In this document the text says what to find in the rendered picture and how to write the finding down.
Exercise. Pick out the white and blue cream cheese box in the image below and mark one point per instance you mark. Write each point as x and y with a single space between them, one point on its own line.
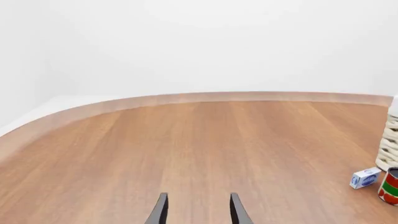
364 178

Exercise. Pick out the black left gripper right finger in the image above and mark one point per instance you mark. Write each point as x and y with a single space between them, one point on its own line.
238 211

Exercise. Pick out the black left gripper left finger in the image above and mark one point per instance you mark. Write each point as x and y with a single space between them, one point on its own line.
159 211

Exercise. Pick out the red and green soup can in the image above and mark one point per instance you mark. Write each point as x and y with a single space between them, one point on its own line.
390 187

